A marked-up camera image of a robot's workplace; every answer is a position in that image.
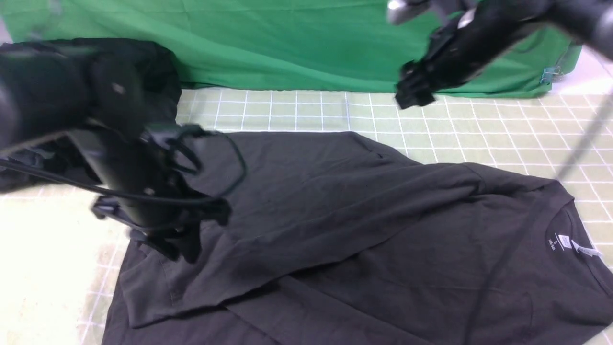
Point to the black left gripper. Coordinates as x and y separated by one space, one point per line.
164 219

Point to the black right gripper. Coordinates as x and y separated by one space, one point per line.
445 65

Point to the dark gray long-sleeved shirt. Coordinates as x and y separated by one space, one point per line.
336 239

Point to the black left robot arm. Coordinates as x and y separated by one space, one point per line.
170 140

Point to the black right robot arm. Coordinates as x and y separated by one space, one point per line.
474 33

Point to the teal binder clip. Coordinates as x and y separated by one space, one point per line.
551 75

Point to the light green checkered tablecloth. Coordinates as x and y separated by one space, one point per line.
59 264

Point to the green backdrop cloth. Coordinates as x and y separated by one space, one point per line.
318 45

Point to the pile of black clothes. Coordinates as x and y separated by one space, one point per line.
79 109

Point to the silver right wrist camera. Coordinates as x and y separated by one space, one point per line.
401 11

